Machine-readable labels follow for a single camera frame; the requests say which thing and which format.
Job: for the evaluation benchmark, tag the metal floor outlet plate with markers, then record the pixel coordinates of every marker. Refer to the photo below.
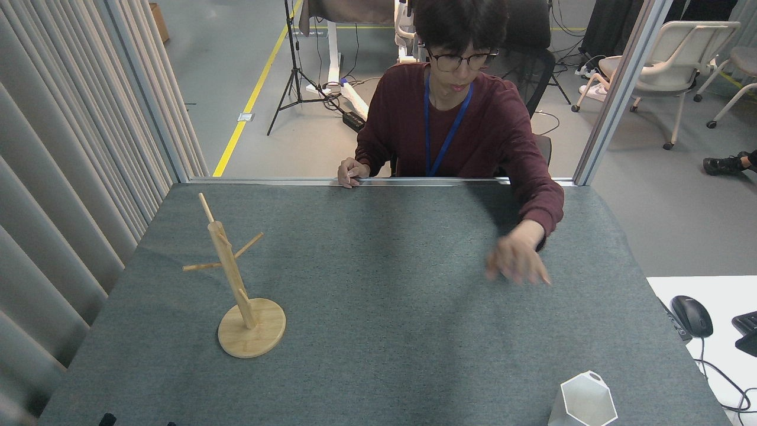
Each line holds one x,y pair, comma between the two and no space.
245,117

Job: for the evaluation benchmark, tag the black computer mouse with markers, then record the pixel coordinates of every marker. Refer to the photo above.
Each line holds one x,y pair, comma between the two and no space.
692,316

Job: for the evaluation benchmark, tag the silver frame post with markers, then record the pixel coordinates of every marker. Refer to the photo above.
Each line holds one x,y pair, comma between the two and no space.
145,89
621,89

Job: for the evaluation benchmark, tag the black-rimmed glasses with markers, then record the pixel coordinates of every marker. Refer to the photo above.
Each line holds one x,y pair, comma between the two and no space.
461,59

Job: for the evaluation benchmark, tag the person's left hand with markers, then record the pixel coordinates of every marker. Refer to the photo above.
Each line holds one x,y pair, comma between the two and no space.
516,257

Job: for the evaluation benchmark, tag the black office chair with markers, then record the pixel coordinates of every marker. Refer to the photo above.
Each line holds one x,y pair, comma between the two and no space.
529,65

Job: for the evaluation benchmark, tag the person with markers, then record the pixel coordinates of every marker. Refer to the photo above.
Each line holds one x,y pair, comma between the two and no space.
467,130

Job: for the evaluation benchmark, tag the beige pleated curtain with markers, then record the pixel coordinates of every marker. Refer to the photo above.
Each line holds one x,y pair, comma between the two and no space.
59,177

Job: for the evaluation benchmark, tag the cardboard box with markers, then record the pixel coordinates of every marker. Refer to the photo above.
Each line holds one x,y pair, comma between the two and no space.
158,22

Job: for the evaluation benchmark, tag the black tripod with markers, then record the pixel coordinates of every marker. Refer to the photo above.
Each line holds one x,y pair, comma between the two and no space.
294,71

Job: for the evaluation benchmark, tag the wooden cup rack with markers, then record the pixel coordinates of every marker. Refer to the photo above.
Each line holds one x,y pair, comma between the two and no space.
251,331

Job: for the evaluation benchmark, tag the black keyboard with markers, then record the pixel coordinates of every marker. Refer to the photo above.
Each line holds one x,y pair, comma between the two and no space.
748,334

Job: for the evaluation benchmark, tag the white office chair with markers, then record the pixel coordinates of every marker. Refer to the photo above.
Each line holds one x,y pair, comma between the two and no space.
739,65
668,65

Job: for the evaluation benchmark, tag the black flat device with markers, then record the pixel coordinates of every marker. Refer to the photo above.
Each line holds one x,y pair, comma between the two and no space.
677,328

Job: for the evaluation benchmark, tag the white desk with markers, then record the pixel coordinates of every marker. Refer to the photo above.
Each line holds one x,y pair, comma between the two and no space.
730,296

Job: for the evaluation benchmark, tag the grey felt table cover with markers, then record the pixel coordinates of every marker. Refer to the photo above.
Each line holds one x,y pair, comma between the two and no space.
384,307

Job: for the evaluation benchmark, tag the white stand on wheels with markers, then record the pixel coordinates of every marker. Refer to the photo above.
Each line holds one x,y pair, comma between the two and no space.
334,53

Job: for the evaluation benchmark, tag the white hexagonal cup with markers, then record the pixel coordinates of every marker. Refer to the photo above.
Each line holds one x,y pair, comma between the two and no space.
582,402

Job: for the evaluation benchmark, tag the black shoe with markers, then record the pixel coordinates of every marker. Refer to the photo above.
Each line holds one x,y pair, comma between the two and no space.
721,164

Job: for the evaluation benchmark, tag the person's right hand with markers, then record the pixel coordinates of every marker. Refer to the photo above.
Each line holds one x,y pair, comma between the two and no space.
353,171

